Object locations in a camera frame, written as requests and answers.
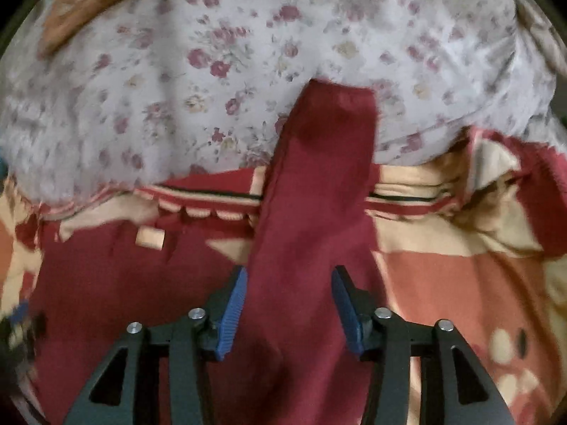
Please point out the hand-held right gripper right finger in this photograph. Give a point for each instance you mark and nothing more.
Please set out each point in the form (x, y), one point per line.
(347, 314)

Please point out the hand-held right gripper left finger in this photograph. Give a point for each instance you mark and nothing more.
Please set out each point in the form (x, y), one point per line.
(232, 314)

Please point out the maroon garment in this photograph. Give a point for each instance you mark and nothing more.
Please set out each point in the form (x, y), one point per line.
(310, 186)

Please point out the red and cream patterned blanket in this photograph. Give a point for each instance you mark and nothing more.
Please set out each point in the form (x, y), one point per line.
(443, 274)

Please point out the floral bed sheet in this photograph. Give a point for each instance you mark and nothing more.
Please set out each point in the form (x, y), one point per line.
(221, 75)

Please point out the brown plush mat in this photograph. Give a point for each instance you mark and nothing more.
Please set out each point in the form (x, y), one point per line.
(88, 4)

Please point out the beige cloth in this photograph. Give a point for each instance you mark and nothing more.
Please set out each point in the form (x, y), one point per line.
(540, 31)

